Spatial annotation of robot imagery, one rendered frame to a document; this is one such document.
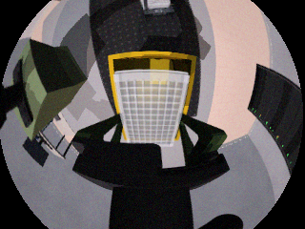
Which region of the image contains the white well plate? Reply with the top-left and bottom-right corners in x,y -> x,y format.
113,69 -> 190,147
148,0 -> 171,9

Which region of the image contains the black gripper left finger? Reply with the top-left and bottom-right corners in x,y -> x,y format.
75,114 -> 123,142

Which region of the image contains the yellow plastics bin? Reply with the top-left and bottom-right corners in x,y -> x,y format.
108,51 -> 196,115

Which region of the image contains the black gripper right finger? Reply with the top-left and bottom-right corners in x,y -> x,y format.
179,114 -> 227,166

